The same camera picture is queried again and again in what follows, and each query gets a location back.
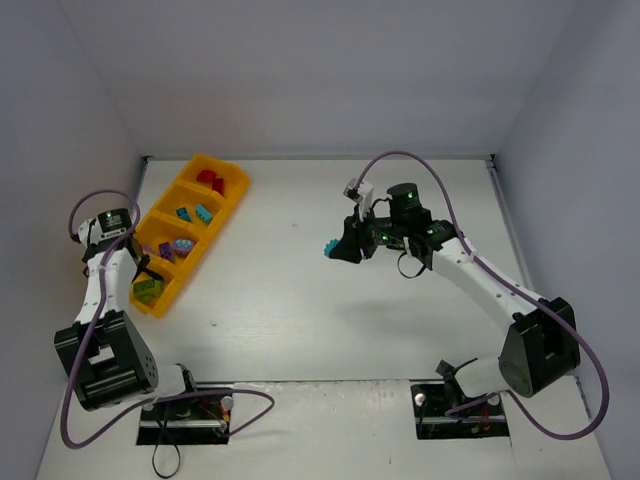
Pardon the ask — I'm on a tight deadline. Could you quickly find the red curved lego brick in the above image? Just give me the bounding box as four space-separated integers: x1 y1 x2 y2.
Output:
196 169 217 183

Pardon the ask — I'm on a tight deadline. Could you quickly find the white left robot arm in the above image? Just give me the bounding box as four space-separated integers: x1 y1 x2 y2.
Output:
54 208 196 411

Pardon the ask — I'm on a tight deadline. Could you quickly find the teal rounded lego brick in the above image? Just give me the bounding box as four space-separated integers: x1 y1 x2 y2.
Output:
195 204 214 225

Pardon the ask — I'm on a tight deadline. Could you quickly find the purple small lego cube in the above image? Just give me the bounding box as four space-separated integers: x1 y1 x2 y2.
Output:
158 242 175 262

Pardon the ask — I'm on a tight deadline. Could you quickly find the black loop cable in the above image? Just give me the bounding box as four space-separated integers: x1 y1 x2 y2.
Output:
151 424 182 478

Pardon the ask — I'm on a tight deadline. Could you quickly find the yellow divided plastic tray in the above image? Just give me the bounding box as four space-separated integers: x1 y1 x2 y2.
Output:
131 153 250 318

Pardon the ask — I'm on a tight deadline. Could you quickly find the teal small lego brick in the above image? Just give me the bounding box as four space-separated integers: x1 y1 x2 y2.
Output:
323 239 339 259

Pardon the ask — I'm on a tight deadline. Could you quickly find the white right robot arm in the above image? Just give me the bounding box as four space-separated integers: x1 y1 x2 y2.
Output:
324 180 581 398

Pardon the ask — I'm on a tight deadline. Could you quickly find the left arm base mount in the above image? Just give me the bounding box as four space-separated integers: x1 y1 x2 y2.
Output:
136 385 233 446

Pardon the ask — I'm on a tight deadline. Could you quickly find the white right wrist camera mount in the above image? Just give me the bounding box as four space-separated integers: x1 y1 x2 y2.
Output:
343 177 374 221

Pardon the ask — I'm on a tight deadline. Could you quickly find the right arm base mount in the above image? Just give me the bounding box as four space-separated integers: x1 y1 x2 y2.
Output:
410 381 510 441

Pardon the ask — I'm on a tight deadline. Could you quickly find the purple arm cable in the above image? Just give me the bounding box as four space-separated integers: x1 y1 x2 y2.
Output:
59 189 276 450
357 151 611 441

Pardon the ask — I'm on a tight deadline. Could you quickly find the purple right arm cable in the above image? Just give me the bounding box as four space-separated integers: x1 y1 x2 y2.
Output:
357 151 611 441

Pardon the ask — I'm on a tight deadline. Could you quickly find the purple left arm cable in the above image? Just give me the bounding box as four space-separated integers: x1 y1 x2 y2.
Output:
59 189 276 450

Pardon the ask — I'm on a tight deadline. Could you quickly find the green 2x3 lego brick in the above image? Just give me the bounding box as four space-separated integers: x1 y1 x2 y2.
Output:
132 278 164 297

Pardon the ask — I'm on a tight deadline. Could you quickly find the pink purple lego piece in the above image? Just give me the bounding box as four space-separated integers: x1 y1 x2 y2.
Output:
171 238 195 258

